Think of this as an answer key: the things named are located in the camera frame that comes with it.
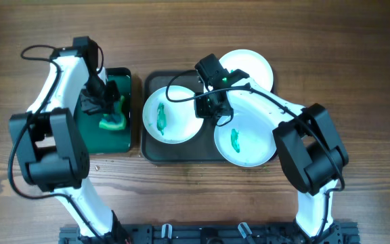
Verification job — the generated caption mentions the green yellow sponge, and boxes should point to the green yellow sponge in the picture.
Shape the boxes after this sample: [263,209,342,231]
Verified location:
[99,95,127,131]

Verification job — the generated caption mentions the small black water tray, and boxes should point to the small black water tray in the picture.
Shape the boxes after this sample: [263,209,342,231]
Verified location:
[74,67,132,154]

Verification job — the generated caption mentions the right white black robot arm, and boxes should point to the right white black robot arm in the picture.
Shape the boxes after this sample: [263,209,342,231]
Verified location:
[194,54,349,243]

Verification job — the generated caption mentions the white plate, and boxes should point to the white plate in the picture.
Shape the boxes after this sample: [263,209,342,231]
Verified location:
[219,49,274,92]
[142,85,204,144]
[214,112,276,167]

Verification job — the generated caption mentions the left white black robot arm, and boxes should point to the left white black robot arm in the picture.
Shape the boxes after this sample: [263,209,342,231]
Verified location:
[7,36,131,243]

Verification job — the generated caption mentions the large black serving tray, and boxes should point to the large black serving tray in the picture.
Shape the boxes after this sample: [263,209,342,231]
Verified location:
[140,69,278,165]

